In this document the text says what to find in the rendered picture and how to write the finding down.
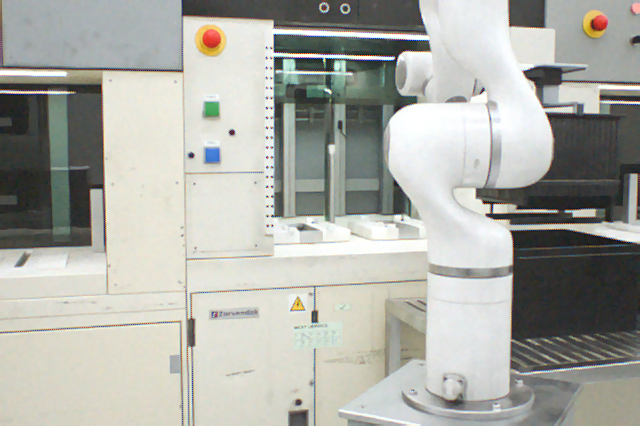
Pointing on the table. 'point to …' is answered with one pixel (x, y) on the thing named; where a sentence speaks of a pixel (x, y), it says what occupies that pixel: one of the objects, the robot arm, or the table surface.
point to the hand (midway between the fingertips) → (547, 77)
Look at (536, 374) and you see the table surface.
